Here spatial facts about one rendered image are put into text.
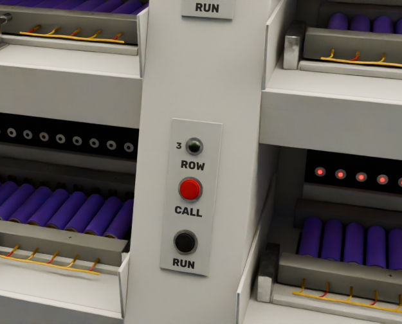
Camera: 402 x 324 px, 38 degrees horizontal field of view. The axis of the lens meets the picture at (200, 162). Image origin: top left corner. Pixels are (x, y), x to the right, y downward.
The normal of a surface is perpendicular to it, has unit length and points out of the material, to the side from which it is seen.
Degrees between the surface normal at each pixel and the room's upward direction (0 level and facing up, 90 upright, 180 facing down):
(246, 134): 90
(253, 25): 90
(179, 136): 90
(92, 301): 21
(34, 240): 111
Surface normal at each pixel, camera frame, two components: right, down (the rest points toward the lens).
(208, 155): -0.24, 0.12
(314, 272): -0.25, 0.47
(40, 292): 0.00, -0.88
